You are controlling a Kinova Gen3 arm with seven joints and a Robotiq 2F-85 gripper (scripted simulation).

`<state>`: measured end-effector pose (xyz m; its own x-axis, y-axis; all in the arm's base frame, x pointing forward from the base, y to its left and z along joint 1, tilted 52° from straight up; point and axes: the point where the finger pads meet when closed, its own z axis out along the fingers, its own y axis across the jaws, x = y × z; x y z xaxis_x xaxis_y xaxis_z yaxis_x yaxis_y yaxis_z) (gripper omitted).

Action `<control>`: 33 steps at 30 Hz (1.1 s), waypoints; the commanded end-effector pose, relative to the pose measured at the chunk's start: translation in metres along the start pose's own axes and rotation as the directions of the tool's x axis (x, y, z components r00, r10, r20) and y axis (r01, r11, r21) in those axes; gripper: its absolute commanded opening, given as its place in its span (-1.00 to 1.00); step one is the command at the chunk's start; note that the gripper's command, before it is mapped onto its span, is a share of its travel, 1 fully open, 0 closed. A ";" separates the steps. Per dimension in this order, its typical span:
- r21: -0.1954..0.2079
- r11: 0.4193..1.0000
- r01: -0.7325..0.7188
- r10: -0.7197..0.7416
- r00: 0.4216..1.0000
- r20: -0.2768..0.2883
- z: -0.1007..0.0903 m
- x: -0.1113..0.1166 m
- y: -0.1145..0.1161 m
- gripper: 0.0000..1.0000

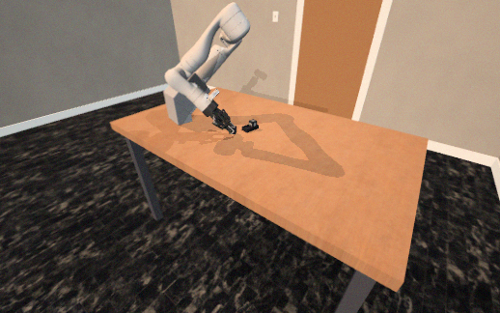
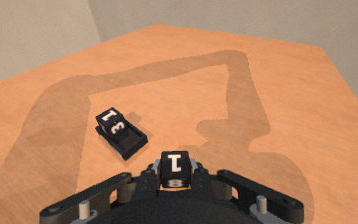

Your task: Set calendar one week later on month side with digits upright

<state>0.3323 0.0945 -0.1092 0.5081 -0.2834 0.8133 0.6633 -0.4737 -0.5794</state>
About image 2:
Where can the black calendar cube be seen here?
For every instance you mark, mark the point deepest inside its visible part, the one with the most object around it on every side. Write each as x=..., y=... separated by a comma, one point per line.
x=112, y=122
x=175, y=171

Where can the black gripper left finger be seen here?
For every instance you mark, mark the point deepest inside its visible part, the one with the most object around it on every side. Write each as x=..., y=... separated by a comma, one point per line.
x=95, y=200

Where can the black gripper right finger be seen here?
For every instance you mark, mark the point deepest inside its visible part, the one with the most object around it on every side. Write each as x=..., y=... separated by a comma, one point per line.
x=259, y=201

